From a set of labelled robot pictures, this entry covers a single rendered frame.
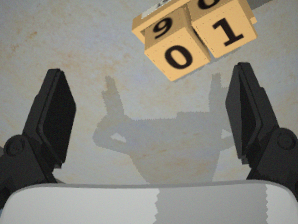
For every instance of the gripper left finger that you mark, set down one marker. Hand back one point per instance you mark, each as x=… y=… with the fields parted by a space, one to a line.
x=44 y=141

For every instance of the tan wooden number cube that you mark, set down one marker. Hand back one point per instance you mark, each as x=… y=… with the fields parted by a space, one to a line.
x=173 y=45
x=223 y=25

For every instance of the tan wooden tray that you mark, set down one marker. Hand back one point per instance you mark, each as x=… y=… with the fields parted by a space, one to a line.
x=163 y=8

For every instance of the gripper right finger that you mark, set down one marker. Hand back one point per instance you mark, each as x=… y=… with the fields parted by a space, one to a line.
x=257 y=135

